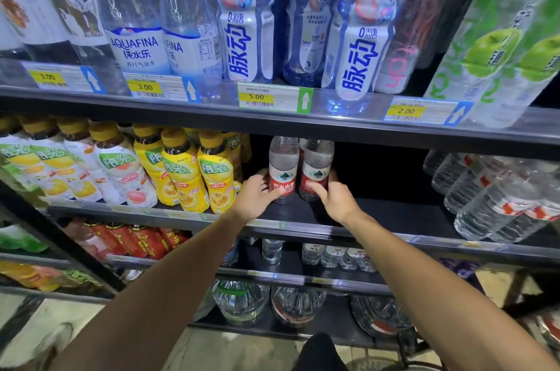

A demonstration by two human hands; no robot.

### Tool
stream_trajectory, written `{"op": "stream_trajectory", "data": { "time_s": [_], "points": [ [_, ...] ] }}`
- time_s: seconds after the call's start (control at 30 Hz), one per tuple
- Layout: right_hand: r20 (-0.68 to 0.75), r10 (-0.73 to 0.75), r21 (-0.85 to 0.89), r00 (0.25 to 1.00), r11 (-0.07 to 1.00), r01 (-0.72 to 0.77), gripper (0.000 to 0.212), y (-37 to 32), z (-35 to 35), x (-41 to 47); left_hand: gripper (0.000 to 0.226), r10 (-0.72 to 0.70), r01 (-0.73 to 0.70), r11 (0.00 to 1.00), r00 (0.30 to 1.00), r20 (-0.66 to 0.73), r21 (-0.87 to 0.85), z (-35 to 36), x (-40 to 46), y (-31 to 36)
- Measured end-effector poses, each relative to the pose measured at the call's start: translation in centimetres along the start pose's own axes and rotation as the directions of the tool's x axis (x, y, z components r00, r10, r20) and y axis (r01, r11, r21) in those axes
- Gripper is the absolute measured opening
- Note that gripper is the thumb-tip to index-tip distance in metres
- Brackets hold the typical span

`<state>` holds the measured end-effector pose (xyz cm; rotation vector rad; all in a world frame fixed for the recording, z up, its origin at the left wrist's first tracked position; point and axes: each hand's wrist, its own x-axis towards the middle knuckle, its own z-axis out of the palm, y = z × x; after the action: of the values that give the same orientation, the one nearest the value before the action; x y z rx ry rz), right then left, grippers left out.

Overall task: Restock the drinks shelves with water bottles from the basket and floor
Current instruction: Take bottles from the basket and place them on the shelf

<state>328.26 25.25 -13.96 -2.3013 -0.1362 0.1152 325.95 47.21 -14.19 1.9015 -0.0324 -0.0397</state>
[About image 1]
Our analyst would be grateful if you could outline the person's right hand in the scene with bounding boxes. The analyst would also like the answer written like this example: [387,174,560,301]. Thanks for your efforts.
[306,169,364,226]

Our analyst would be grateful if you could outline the person's left hand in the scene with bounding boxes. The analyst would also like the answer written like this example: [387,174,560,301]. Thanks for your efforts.
[230,168,286,225]

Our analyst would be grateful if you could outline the red-label water bottle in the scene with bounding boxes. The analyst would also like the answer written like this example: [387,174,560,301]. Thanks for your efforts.
[268,136,301,204]
[299,139,335,202]

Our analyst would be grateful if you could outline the person's left forearm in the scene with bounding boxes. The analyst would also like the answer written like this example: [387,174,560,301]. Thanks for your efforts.
[50,208,260,371]

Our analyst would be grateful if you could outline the person's right forearm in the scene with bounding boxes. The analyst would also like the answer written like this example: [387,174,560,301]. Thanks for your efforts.
[339,207,560,371]

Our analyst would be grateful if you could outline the black metal shelf board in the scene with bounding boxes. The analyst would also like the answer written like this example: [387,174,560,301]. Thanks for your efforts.
[192,303,405,351]
[44,196,560,270]
[106,244,391,296]
[0,86,560,162]

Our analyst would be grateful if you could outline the green-arrow price tag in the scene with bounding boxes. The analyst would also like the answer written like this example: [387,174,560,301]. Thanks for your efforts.
[237,82,315,115]

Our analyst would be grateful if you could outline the large green-label water jug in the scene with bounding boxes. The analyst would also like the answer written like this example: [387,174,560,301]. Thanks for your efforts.
[212,279,271,327]

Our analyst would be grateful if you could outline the large red-label water jug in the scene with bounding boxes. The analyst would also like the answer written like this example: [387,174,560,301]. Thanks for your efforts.
[271,286,327,328]
[349,295,413,338]

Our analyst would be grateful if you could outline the blue-arrow price tag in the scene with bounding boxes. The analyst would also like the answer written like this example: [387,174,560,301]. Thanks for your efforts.
[21,61,107,95]
[122,72,202,103]
[384,96,474,127]

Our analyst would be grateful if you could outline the row of yellow-capped tea bottles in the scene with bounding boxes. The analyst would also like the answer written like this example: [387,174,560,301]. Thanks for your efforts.
[0,114,253,215]

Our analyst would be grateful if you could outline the row of red drink bottles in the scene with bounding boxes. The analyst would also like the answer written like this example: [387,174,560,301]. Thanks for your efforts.
[65,219,191,263]

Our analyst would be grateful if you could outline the blue sports drink bottle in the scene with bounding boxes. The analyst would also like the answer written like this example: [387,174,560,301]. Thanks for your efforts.
[209,0,276,84]
[321,0,414,117]
[283,0,334,88]

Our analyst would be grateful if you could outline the clear bottle with pink lettering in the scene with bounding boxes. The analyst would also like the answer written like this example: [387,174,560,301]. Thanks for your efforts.
[374,0,443,95]

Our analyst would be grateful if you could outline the purple packets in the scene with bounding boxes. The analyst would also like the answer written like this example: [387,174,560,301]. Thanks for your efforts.
[439,257,483,280]

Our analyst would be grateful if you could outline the person's black trousers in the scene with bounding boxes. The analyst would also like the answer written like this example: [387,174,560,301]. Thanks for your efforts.
[292,333,349,371]

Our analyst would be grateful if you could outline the group of lying clear bottles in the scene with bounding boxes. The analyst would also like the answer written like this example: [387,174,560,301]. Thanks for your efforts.
[422,150,560,245]

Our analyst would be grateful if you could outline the clear bottle with blue label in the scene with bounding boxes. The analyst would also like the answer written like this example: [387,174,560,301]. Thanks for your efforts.
[159,0,224,84]
[90,0,172,75]

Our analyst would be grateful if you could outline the brown cardboard box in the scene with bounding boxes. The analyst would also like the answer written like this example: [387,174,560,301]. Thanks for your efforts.
[474,268,544,311]

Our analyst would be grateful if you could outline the green apple label bottle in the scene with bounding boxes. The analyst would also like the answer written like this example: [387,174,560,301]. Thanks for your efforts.
[472,0,560,129]
[423,0,560,122]

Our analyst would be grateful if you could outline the row of orange drink bottles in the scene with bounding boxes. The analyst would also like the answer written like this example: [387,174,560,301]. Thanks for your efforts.
[0,261,103,293]

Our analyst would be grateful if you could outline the green drink bottle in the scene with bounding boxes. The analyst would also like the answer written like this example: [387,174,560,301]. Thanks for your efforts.
[0,224,50,254]

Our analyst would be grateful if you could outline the black wire rack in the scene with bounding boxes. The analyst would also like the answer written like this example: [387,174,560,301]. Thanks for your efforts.
[397,326,439,371]

